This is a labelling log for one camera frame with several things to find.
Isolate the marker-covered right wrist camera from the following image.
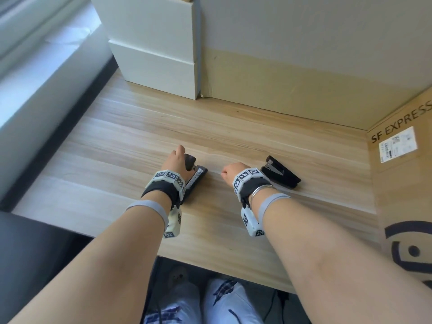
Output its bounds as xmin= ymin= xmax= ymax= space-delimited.
xmin=232 ymin=167 xmax=273 ymax=237

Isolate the person's right leg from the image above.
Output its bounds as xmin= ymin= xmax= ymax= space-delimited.
xmin=202 ymin=278 xmax=264 ymax=324

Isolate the person's left forearm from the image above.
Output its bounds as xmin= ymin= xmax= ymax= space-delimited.
xmin=7 ymin=190 xmax=171 ymax=324

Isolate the person's leg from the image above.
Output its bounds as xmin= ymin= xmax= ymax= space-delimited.
xmin=143 ymin=265 xmax=203 ymax=324
xmin=202 ymin=278 xmax=264 ymax=324

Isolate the person's right hand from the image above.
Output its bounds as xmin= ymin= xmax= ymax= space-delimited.
xmin=221 ymin=162 xmax=251 ymax=187

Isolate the beige cardboard panel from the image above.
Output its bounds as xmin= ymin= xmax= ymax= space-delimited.
xmin=200 ymin=47 xmax=432 ymax=131

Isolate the black cable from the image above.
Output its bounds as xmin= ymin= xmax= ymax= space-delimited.
xmin=262 ymin=289 xmax=288 ymax=324

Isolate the large white box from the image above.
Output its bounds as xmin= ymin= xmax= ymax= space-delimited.
xmin=89 ymin=0 xmax=202 ymax=65

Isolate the person's right forearm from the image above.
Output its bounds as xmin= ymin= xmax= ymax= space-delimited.
xmin=251 ymin=189 xmax=432 ymax=324

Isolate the white window sill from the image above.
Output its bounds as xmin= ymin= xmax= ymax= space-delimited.
xmin=0 ymin=0 xmax=114 ymax=203

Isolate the marker-covered left wrist camera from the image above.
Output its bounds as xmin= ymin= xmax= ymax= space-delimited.
xmin=141 ymin=169 xmax=187 ymax=239

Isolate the person's left hand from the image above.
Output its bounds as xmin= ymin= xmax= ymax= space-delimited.
xmin=161 ymin=145 xmax=187 ymax=174

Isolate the grey left wrist strap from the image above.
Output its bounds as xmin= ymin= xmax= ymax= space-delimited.
xmin=126 ymin=200 xmax=169 ymax=233

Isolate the grey wrist strap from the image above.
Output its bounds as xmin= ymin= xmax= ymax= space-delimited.
xmin=258 ymin=193 xmax=292 ymax=232
xmin=126 ymin=200 xmax=169 ymax=233

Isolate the silver bracelet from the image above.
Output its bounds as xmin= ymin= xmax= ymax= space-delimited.
xmin=250 ymin=184 xmax=275 ymax=208

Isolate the brown printed cardboard box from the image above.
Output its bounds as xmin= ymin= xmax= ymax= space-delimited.
xmin=366 ymin=85 xmax=432 ymax=291

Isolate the marker-covered wrist camera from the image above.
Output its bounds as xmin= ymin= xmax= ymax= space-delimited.
xmin=141 ymin=169 xmax=187 ymax=239
xmin=232 ymin=167 xmax=273 ymax=237

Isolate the grey right wrist strap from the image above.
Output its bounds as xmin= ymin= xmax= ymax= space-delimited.
xmin=258 ymin=193 xmax=292 ymax=232

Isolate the black stapler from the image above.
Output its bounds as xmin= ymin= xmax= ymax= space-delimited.
xmin=182 ymin=153 xmax=208 ymax=201
xmin=260 ymin=155 xmax=302 ymax=189

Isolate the person's left leg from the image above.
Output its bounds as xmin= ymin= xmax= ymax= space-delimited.
xmin=143 ymin=265 xmax=203 ymax=324

